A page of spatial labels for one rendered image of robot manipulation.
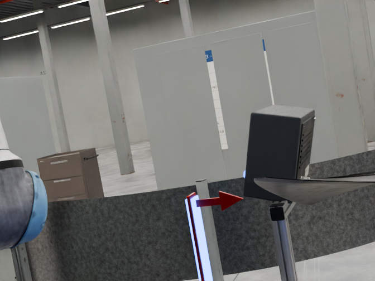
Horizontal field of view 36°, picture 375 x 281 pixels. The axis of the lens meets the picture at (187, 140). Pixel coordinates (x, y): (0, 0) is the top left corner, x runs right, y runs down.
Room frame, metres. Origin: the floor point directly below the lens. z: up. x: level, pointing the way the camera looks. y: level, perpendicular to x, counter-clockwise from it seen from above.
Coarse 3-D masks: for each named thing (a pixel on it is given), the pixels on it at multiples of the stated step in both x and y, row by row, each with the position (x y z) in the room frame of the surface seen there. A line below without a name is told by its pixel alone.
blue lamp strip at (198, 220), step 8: (192, 200) 0.66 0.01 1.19; (192, 208) 0.66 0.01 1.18; (200, 216) 0.68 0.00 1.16; (200, 224) 0.67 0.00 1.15; (200, 232) 0.67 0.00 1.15; (200, 240) 0.67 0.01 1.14; (200, 248) 0.66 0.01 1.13; (208, 256) 0.68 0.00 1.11; (208, 264) 0.68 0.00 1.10; (208, 272) 0.67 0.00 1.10; (208, 280) 0.67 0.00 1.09
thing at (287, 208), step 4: (288, 204) 1.21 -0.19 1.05; (292, 204) 1.26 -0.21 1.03; (272, 208) 1.17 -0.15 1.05; (276, 208) 1.16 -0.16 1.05; (280, 208) 1.16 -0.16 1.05; (284, 208) 1.17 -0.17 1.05; (288, 208) 1.21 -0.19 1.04; (272, 212) 1.17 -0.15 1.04; (276, 212) 1.16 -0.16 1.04; (280, 212) 1.16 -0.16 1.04; (284, 212) 1.19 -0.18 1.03; (288, 212) 1.20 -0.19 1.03; (272, 216) 1.17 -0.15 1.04; (276, 216) 1.16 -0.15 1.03; (280, 216) 1.16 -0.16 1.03; (284, 216) 1.16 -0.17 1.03; (272, 220) 1.17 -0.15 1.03; (276, 220) 1.16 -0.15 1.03; (280, 220) 1.16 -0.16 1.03
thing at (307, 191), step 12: (264, 180) 0.55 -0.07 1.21; (276, 180) 0.55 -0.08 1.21; (288, 180) 0.55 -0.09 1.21; (300, 180) 0.54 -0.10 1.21; (312, 180) 0.54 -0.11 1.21; (324, 180) 0.54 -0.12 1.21; (336, 180) 0.54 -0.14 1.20; (348, 180) 0.54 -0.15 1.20; (360, 180) 0.54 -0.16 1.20; (372, 180) 0.54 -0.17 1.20; (276, 192) 0.67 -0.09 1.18; (288, 192) 0.67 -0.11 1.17; (300, 192) 0.68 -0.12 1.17; (312, 192) 0.69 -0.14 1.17; (324, 192) 0.70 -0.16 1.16; (336, 192) 0.71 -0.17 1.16; (312, 204) 0.74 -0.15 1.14
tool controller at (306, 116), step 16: (256, 112) 1.23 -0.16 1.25; (272, 112) 1.25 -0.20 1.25; (288, 112) 1.28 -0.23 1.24; (304, 112) 1.31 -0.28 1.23; (256, 128) 1.22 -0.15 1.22; (272, 128) 1.21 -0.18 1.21; (288, 128) 1.20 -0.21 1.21; (304, 128) 1.22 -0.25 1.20; (256, 144) 1.23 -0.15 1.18; (272, 144) 1.21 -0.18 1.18; (288, 144) 1.20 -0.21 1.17; (304, 144) 1.25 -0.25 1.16; (256, 160) 1.23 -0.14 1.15; (272, 160) 1.22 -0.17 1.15; (288, 160) 1.20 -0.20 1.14; (304, 160) 1.31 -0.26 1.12; (256, 176) 1.23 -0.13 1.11; (272, 176) 1.22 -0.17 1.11; (288, 176) 1.21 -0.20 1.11; (304, 176) 1.35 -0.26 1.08; (256, 192) 1.23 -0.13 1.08
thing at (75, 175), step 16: (48, 160) 7.25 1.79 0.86; (64, 160) 7.18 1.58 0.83; (80, 160) 7.12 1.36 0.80; (96, 160) 7.51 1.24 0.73; (48, 176) 7.26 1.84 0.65; (64, 176) 7.19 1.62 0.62; (80, 176) 7.12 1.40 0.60; (96, 176) 7.43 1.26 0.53; (48, 192) 7.27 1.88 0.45; (64, 192) 7.20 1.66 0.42; (80, 192) 7.14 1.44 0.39; (96, 192) 7.35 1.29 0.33
